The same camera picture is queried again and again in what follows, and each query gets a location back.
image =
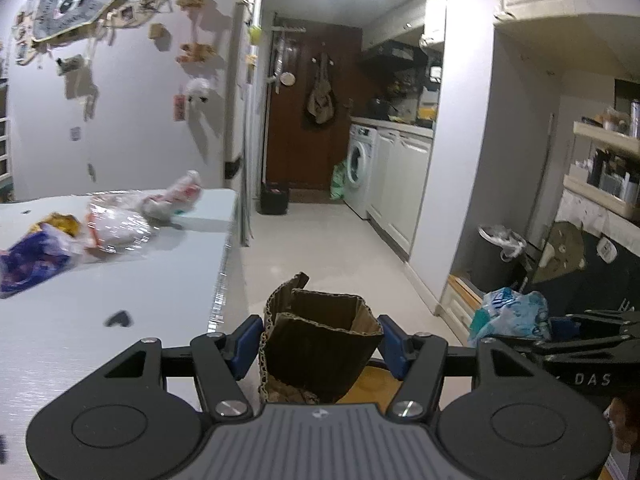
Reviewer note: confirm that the person's right hand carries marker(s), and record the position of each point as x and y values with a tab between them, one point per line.
626	425

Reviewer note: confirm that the white kitchen cabinets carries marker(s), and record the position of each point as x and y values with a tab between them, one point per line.
430	15
400	185

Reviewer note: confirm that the cream storage shelf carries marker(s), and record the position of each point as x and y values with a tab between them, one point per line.
600	192

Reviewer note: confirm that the white plush toy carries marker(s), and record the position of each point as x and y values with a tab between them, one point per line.
197	90

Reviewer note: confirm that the wall socket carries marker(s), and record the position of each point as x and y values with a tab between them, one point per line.
75	133

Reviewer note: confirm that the small wooden wall block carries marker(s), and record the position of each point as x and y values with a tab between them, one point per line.
158	31

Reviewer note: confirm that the dark printed cloth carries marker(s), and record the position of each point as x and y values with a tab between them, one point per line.
580	280

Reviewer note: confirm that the brown wooden door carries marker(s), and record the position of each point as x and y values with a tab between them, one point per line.
290	150

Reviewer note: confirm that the black range hood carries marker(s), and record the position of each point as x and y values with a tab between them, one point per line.
395	52

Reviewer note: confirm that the yellow-green fridge clip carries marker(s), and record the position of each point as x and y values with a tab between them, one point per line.
255	33

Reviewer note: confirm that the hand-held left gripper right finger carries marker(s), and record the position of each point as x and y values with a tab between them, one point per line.
394	347

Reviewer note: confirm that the white plastic bag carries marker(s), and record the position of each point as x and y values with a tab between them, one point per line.
172	197

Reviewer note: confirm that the black floor crate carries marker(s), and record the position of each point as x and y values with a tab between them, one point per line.
274	200

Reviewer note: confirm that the tall refrigerator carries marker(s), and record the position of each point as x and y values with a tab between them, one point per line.
234	110

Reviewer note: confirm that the beige hanging bag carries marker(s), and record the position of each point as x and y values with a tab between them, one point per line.
321	97

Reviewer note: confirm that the green bag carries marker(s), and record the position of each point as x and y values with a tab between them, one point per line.
339	182

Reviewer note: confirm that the clear plastic bag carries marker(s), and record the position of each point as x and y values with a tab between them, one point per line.
120	222

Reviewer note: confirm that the metal thermos bottle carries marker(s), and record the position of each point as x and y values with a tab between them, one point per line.
635	120

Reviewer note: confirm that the teal plastic bag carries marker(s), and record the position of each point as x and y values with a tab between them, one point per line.
510	317

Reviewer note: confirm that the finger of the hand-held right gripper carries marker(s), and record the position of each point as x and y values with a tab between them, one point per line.
580	346
600	321

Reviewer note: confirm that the low wooden top cabinet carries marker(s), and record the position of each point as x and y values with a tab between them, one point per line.
462	302

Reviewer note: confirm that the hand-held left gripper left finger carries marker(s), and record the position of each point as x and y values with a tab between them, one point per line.
247	347

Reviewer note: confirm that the white drawer cabinet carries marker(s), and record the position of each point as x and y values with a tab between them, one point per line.
3	130

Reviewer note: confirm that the grey trash can with liner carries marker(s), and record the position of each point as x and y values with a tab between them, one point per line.
492	265

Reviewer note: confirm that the yellow bin with brown rim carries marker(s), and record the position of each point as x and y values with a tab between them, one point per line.
375	385

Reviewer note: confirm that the white washing machine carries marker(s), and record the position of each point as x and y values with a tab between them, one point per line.
360	170

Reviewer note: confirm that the white upper kitchen cabinets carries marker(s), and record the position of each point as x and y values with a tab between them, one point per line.
430	15

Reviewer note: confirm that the white lower kitchen cabinets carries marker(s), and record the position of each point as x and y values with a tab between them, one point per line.
400	185

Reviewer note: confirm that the wooden wall ornament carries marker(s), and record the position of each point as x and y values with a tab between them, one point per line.
192	0
196	52

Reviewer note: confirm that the pink hanging tag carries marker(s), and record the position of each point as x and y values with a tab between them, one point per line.
179	108

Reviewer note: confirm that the brown corrugated cardboard piece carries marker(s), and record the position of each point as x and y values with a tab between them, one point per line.
320	345

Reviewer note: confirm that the purple snack bag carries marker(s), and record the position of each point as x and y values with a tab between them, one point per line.
30	262

